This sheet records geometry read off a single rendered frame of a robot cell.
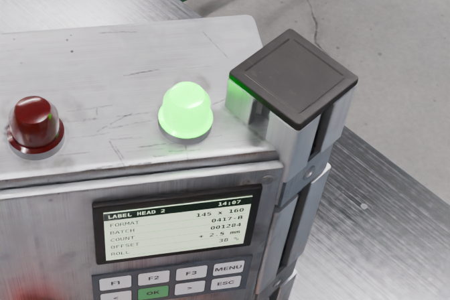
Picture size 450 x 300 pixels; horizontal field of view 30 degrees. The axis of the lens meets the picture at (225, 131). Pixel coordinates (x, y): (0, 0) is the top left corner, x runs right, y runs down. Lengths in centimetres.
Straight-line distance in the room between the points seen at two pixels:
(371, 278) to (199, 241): 70
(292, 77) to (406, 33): 225
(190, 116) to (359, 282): 76
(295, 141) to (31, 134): 12
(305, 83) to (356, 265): 75
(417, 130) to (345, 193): 122
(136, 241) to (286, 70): 11
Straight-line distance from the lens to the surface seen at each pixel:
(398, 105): 243
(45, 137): 38
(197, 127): 39
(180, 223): 42
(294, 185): 43
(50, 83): 42
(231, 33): 45
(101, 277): 46
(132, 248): 43
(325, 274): 111
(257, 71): 40
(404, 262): 115
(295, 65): 40
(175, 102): 38
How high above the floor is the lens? 179
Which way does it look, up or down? 52 degrees down
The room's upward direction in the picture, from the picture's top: 8 degrees clockwise
